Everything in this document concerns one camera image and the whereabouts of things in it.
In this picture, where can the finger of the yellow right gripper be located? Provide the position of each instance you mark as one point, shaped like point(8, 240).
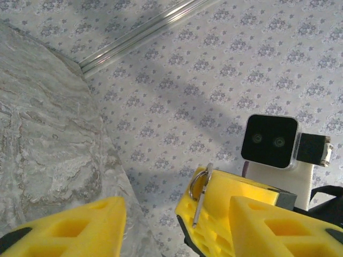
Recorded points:
point(187, 207)
point(241, 184)

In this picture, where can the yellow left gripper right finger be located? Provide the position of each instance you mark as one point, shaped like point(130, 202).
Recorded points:
point(268, 230)

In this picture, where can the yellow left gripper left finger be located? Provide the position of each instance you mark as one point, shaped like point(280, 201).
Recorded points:
point(67, 230)

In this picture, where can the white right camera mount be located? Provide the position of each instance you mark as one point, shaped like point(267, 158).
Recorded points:
point(281, 179)

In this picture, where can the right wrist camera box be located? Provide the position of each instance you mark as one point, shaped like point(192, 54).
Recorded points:
point(268, 142)

